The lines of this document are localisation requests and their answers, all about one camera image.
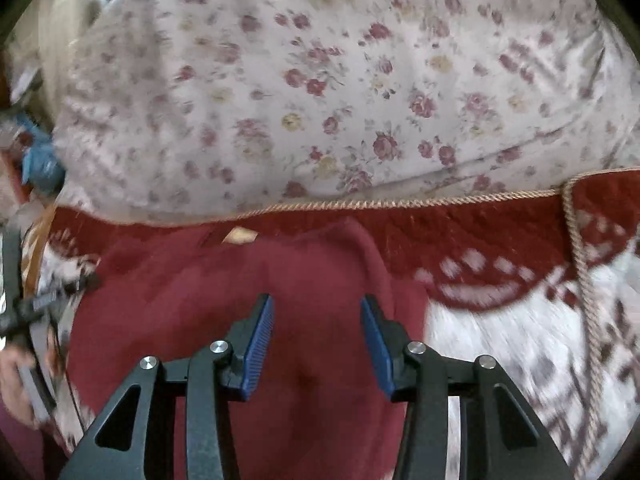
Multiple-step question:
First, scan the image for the red white plush blanket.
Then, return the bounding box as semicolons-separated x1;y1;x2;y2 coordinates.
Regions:
22;169;639;479

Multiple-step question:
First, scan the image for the blue bag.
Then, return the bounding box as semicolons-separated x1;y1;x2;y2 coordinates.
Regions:
16;113;65;196

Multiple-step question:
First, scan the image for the dark red small garment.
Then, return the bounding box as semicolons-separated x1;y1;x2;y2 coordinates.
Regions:
68;219;427;479

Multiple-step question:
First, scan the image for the floral white duvet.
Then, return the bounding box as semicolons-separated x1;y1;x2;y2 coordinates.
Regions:
54;0;639;223

